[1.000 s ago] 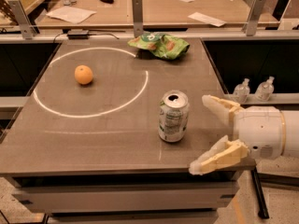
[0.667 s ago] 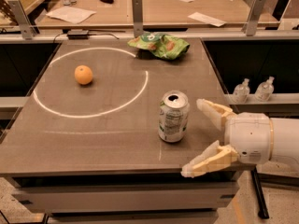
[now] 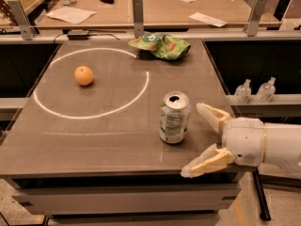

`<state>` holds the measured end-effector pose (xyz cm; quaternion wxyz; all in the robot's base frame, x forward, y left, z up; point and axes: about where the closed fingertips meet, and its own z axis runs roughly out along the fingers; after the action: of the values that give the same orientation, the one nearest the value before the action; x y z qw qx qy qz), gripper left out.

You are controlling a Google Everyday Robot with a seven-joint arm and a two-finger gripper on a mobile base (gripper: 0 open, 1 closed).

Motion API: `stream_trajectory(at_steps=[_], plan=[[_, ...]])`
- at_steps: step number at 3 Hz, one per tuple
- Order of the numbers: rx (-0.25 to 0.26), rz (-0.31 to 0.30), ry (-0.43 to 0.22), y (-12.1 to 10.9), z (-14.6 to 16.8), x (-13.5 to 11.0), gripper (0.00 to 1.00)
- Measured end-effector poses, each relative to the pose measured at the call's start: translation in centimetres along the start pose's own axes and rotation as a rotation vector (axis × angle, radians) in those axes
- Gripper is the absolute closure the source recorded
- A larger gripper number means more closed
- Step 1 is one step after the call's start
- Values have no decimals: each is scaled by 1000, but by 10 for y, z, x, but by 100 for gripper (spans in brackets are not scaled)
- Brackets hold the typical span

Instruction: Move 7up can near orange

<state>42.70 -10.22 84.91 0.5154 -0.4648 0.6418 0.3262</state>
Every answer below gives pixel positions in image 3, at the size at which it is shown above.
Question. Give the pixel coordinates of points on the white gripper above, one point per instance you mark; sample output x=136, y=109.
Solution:
x=244, y=140

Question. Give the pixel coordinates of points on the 7up soda can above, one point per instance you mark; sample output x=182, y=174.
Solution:
x=174, y=118

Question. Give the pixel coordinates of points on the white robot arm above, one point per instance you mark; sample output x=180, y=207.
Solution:
x=281, y=146

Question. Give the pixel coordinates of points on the clear sanitizer bottle left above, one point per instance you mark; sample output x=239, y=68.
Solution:
x=242, y=93

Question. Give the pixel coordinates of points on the clear sanitizer bottle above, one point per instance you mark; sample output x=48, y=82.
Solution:
x=266, y=91
x=242, y=93

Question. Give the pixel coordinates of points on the clear sanitizer bottle right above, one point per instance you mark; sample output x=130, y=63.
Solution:
x=266, y=91

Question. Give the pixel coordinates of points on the green chip bag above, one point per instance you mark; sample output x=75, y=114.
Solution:
x=161, y=45

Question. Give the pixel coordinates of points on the white paper slip right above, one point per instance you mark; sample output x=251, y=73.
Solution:
x=207, y=19

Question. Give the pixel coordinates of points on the orange fruit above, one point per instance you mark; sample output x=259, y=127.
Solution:
x=83, y=75

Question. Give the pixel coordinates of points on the white drawer unit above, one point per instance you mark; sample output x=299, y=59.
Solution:
x=130, y=199

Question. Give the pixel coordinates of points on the black power adapter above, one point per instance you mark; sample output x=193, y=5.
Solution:
x=77, y=35

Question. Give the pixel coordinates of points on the white paper sheet left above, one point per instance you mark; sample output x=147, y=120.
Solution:
x=70, y=15

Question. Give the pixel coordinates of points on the metal bracket right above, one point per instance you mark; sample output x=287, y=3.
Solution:
x=252, y=25

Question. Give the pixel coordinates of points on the metal bracket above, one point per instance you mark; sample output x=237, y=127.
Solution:
x=27, y=30
x=138, y=17
x=252, y=25

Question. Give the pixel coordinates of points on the metal bracket middle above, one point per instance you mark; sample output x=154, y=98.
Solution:
x=138, y=17

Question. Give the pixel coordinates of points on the metal bracket left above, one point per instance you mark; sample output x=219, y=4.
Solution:
x=27, y=30

